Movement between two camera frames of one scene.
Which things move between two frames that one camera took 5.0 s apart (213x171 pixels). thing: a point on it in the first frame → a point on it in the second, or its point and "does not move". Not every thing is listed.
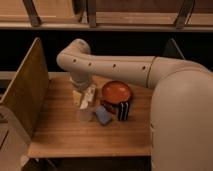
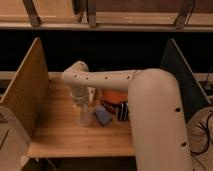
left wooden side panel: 27,92 does not move
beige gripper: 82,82 → 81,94
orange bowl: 116,92 does not move
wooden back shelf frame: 107,15 does not move
